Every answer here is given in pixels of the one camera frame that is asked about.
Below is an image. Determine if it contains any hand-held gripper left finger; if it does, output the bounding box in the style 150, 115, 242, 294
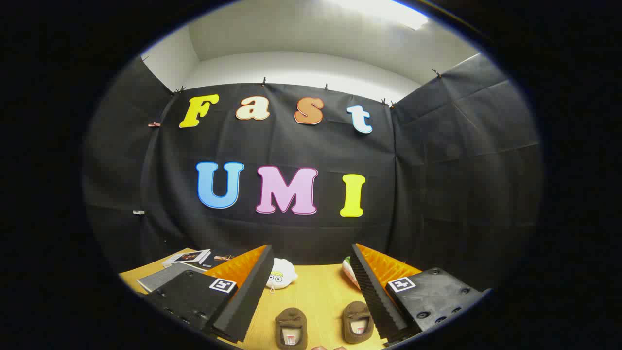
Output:
144, 245, 288, 344

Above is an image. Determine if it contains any brown fuzzy shoe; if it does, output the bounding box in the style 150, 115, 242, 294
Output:
275, 307, 308, 350
342, 301, 375, 344

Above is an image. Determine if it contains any grey fabric storage box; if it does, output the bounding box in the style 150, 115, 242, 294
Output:
138, 264, 207, 293

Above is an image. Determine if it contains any white cartoon face plush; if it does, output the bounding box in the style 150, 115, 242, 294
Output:
266, 258, 298, 291

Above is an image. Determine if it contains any watermelon slice plush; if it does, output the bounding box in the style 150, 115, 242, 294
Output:
342, 257, 363, 290

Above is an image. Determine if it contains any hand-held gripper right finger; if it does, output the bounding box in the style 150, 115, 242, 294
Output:
350, 243, 491, 347

